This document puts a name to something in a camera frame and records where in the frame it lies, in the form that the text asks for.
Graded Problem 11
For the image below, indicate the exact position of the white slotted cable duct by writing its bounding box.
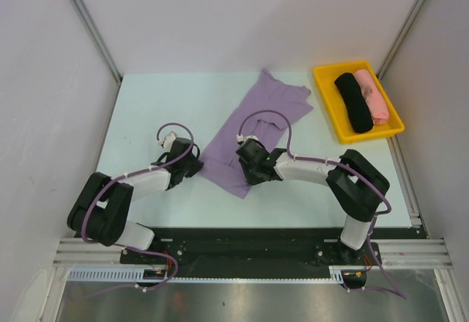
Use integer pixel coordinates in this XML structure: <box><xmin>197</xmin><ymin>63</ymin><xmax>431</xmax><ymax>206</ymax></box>
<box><xmin>67</xmin><ymin>267</ymin><xmax>344</xmax><ymax>285</ymax></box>

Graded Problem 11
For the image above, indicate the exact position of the purple cable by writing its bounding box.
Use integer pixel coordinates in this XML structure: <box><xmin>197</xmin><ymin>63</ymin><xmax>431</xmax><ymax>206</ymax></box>
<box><xmin>81</xmin><ymin>122</ymin><xmax>201</xmax><ymax>244</ymax></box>
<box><xmin>237</xmin><ymin>110</ymin><xmax>391</xmax><ymax>242</ymax></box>

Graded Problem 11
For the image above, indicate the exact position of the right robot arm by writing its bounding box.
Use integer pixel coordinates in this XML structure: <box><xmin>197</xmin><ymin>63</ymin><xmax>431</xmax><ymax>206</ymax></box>
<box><xmin>236</xmin><ymin>135</ymin><xmax>390</xmax><ymax>264</ymax></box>

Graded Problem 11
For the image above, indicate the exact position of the right aluminium corner post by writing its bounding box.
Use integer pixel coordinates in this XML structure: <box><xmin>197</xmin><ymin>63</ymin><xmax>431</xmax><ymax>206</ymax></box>
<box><xmin>377</xmin><ymin>0</ymin><xmax>429</xmax><ymax>80</ymax></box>

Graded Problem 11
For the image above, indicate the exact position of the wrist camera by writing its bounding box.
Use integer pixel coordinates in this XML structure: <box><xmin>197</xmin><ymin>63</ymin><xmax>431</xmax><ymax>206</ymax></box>
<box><xmin>157</xmin><ymin>132</ymin><xmax>177</xmax><ymax>152</ymax></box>
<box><xmin>236</xmin><ymin>135</ymin><xmax>258</xmax><ymax>144</ymax></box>

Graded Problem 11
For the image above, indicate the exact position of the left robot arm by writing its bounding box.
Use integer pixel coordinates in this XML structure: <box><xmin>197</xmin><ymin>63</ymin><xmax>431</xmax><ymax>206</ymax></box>
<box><xmin>67</xmin><ymin>132</ymin><xmax>204</xmax><ymax>263</ymax></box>

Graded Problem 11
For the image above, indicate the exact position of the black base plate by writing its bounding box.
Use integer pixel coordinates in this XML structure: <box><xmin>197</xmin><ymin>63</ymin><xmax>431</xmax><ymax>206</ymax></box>
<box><xmin>120</xmin><ymin>226</ymin><xmax>428</xmax><ymax>279</ymax></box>

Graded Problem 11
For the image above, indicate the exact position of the purple t shirt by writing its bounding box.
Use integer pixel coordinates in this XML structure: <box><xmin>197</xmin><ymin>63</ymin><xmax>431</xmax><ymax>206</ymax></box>
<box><xmin>201</xmin><ymin>70</ymin><xmax>313</xmax><ymax>199</ymax></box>

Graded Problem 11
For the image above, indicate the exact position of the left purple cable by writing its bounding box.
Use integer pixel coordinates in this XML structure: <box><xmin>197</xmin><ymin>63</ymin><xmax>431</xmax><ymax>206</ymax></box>
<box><xmin>81</xmin><ymin>122</ymin><xmax>201</xmax><ymax>244</ymax></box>

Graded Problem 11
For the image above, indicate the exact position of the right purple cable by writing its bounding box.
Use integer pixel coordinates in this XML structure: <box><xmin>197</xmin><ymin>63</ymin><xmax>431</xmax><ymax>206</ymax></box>
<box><xmin>237</xmin><ymin>110</ymin><xmax>391</xmax><ymax>242</ymax></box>

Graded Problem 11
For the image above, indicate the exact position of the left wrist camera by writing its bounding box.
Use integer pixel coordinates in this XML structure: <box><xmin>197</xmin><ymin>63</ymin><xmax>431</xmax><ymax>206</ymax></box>
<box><xmin>157</xmin><ymin>132</ymin><xmax>177</xmax><ymax>152</ymax></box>

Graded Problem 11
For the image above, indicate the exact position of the aluminium corner post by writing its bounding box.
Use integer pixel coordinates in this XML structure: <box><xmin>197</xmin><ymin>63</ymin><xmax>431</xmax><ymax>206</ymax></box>
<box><xmin>70</xmin><ymin>0</ymin><xmax>123</xmax><ymax>86</ymax></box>
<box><xmin>377</xmin><ymin>0</ymin><xmax>429</xmax><ymax>80</ymax></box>

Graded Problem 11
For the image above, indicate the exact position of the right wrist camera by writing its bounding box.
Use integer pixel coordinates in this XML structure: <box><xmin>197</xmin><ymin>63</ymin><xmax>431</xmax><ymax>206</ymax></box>
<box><xmin>236</xmin><ymin>135</ymin><xmax>258</xmax><ymax>144</ymax></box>

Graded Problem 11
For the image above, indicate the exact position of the aluminium frame rail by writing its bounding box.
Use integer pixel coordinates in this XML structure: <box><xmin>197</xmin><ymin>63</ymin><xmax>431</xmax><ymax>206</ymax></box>
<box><xmin>53</xmin><ymin>238</ymin><xmax>452</xmax><ymax>269</ymax></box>

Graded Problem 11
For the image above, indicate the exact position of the rolled pink t shirt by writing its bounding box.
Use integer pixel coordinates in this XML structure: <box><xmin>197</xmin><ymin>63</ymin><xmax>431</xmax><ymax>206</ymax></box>
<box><xmin>354</xmin><ymin>69</ymin><xmax>389</xmax><ymax>125</ymax></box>

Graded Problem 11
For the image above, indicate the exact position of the left aluminium corner post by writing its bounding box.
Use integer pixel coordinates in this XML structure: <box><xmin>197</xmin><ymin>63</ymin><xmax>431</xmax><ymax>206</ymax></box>
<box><xmin>70</xmin><ymin>0</ymin><xmax>123</xmax><ymax>86</ymax></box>

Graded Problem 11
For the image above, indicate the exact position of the rolled black t shirt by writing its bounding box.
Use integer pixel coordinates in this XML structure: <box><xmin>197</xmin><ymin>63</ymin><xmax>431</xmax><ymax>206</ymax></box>
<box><xmin>334</xmin><ymin>73</ymin><xmax>374</xmax><ymax>133</ymax></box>

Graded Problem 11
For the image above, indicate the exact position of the yellow plastic tray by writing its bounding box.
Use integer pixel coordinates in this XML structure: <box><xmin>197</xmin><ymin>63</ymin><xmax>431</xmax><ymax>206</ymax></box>
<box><xmin>313</xmin><ymin>60</ymin><xmax>405</xmax><ymax>144</ymax></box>

